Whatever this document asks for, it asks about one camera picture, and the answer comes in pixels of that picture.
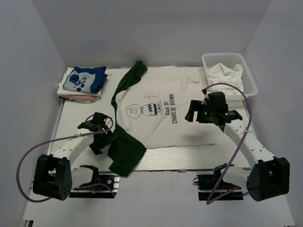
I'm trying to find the white crumpled shirt in basket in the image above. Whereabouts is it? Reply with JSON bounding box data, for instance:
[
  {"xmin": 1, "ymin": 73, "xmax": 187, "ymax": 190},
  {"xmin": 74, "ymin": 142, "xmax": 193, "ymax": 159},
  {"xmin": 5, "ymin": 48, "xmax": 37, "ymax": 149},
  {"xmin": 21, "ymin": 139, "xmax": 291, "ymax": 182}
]
[{"xmin": 208, "ymin": 63, "xmax": 244, "ymax": 95}]

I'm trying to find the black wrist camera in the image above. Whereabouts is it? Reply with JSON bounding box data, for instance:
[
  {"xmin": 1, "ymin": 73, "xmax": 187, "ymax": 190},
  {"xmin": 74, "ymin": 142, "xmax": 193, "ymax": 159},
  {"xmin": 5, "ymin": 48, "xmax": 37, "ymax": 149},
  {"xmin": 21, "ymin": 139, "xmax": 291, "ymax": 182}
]
[
  {"xmin": 77, "ymin": 112, "xmax": 108, "ymax": 132},
  {"xmin": 207, "ymin": 92, "xmax": 228, "ymax": 113}
]

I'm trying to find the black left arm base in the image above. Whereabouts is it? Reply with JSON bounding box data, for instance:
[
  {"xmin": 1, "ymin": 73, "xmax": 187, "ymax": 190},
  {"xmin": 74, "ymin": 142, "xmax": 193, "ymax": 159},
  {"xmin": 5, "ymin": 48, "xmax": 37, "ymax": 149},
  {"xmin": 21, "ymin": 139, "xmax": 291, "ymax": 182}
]
[{"xmin": 69, "ymin": 172, "xmax": 120, "ymax": 199}]

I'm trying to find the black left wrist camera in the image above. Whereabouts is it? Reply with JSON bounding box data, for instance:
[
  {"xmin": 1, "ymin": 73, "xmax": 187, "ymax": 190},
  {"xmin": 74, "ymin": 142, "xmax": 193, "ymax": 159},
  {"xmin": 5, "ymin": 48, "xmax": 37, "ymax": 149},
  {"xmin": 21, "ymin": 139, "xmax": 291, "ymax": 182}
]
[{"xmin": 77, "ymin": 112, "xmax": 108, "ymax": 132}]

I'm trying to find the blue Mickey Mouse shirt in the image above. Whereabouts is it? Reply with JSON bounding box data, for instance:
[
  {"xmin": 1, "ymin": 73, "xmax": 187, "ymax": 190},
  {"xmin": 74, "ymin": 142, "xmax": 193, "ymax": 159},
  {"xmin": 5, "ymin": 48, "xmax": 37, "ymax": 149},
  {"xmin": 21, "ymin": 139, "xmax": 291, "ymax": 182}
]
[{"xmin": 63, "ymin": 66, "xmax": 107, "ymax": 95}]

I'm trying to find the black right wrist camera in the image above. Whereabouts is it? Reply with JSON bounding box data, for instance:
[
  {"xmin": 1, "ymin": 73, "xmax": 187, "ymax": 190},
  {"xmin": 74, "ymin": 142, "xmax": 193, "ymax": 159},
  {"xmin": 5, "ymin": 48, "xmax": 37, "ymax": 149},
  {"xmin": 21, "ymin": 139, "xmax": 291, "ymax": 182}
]
[{"xmin": 207, "ymin": 92, "xmax": 228, "ymax": 113}]

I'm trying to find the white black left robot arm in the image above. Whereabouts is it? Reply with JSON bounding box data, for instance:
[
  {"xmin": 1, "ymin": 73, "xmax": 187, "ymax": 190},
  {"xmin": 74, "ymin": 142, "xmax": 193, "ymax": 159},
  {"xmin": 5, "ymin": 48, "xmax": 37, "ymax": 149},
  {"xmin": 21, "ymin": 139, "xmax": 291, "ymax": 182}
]
[{"xmin": 32, "ymin": 129, "xmax": 116, "ymax": 201}]

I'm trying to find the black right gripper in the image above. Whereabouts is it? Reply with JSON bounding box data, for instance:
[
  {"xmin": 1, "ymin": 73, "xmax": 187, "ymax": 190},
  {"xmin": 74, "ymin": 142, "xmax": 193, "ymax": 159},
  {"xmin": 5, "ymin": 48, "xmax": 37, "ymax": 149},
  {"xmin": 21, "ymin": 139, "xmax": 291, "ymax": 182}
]
[{"xmin": 185, "ymin": 100, "xmax": 215, "ymax": 123}]

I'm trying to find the white green Charlie Brown shirt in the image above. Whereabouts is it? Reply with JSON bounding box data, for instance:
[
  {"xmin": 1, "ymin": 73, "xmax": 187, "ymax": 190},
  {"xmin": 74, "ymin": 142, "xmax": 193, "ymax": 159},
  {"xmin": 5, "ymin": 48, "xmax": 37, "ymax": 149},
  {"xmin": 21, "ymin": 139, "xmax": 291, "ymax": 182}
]
[{"xmin": 108, "ymin": 61, "xmax": 215, "ymax": 177}]

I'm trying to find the pink shirt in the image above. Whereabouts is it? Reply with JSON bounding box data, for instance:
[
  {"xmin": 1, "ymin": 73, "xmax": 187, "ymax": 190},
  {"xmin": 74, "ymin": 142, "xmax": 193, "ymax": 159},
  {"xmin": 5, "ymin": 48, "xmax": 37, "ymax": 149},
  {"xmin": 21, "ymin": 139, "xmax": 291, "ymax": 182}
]
[{"xmin": 61, "ymin": 95, "xmax": 98, "ymax": 103}]

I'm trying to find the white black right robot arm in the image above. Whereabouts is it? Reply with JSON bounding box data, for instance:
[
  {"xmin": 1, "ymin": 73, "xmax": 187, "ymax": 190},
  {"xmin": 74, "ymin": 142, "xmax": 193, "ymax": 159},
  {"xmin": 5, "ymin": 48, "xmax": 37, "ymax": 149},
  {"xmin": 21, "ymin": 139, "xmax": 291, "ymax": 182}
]
[{"xmin": 185, "ymin": 99, "xmax": 290, "ymax": 204}]

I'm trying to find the white plastic basket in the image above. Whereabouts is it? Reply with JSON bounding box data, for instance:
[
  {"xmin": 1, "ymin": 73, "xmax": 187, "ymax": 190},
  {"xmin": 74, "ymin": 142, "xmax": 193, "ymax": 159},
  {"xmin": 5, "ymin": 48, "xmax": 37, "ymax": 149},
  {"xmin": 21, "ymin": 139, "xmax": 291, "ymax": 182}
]
[{"xmin": 202, "ymin": 52, "xmax": 258, "ymax": 97}]

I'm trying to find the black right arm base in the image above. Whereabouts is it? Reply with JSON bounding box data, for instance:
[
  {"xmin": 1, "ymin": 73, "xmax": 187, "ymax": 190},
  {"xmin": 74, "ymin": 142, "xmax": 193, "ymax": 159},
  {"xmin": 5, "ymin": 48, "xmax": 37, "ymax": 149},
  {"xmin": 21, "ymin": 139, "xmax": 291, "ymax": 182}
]
[{"xmin": 193, "ymin": 164, "xmax": 243, "ymax": 201}]

